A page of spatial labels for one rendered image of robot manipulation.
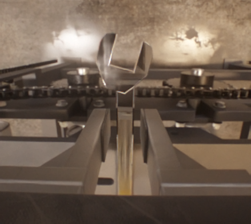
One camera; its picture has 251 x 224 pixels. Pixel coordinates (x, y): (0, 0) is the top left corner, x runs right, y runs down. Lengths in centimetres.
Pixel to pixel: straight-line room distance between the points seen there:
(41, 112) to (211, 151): 36
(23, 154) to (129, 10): 122
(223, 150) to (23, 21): 146
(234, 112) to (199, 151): 29
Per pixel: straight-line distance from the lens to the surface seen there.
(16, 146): 20
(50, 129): 65
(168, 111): 41
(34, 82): 57
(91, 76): 44
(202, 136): 35
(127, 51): 131
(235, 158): 20
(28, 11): 150
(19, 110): 47
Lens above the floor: 131
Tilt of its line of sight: 73 degrees down
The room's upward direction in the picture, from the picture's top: 177 degrees counter-clockwise
